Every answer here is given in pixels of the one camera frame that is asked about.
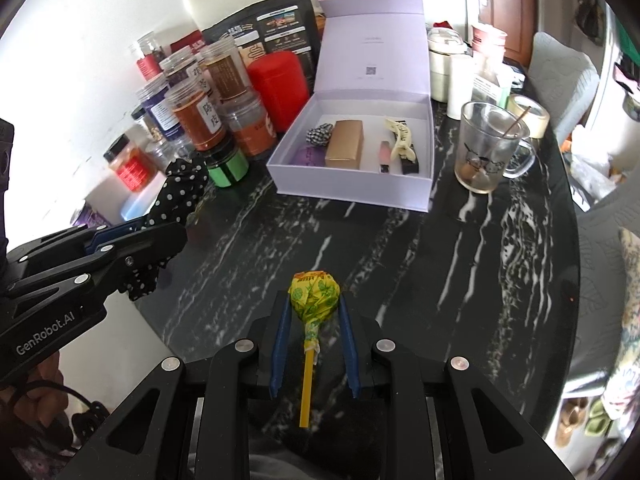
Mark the rose gold stirring spoon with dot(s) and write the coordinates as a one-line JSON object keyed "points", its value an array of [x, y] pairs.
{"points": [[515, 125]]}

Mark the gold box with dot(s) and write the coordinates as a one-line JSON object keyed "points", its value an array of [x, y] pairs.
{"points": [[345, 142]]}

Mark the beige tape roll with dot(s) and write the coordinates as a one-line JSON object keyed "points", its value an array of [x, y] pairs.
{"points": [[532, 112]]}

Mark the checkered scrunchie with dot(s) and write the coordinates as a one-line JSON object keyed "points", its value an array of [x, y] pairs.
{"points": [[320, 134]]}

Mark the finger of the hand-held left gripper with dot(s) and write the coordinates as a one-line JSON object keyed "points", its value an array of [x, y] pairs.
{"points": [[145, 250], [107, 236]]}

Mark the red canister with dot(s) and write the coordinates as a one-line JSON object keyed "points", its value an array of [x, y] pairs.
{"points": [[277, 87]]}

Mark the white and green small box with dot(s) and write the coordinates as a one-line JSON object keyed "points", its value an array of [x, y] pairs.
{"points": [[492, 92]]}

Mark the black slim box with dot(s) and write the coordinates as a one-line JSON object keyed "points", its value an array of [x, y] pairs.
{"points": [[410, 166]]}

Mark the grey leaf pattern chair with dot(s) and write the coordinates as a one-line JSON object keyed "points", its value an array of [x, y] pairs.
{"points": [[620, 210]]}

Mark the purple card box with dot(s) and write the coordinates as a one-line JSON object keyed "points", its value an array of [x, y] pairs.
{"points": [[307, 156]]}

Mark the cream pot with glass lid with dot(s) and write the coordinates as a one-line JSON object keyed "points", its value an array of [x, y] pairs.
{"points": [[442, 60]]}

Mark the black polka dot scrunchie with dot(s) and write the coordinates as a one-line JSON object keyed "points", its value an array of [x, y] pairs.
{"points": [[175, 190]]}

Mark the cream hair claw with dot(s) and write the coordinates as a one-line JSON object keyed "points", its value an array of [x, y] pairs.
{"points": [[400, 135]]}

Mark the printed cloth bag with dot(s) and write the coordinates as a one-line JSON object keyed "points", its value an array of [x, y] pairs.
{"points": [[625, 320]]}

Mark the person's left hand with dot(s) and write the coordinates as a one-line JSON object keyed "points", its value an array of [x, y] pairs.
{"points": [[42, 385]]}

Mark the group of spice jars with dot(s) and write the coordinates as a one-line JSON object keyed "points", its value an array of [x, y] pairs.
{"points": [[200, 110]]}

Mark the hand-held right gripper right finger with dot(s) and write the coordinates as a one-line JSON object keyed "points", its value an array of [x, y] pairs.
{"points": [[351, 355]]}

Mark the pink lipstick tube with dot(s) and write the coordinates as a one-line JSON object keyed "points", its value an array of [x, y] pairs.
{"points": [[384, 155]]}

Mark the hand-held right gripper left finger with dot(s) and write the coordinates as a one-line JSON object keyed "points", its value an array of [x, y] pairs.
{"points": [[277, 355]]}

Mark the plain grey chair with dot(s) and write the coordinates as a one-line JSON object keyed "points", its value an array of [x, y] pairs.
{"points": [[565, 75]]}

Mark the yellow lollipop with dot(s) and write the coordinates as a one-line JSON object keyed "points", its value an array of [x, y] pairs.
{"points": [[315, 297]]}

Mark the glass mug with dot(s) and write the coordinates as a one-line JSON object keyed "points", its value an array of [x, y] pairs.
{"points": [[487, 155]]}

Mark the black printed bag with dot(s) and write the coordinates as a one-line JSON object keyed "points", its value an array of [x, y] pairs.
{"points": [[265, 20]]}

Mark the pink lidded bowl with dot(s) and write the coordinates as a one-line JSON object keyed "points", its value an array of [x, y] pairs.
{"points": [[490, 37]]}

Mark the white plastic bag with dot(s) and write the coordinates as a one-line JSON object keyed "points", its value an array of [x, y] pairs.
{"points": [[595, 165]]}

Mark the purple gift box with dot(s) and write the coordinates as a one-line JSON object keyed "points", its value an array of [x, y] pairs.
{"points": [[370, 35]]}

